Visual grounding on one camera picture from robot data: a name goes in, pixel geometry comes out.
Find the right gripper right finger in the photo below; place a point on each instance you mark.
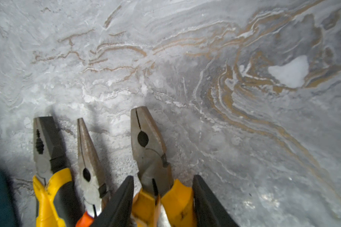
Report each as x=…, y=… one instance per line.
x=209, y=210

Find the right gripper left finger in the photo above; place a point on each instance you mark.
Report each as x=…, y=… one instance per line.
x=118, y=210

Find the orange black needle pliers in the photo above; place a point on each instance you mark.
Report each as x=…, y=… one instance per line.
x=92, y=177

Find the yellow black large pliers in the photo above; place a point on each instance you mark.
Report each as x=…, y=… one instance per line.
x=159, y=189

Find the yellow black combination pliers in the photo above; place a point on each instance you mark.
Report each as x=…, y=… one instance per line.
x=57, y=203

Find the teal plastic storage bin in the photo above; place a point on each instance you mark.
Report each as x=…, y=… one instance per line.
x=7, y=211

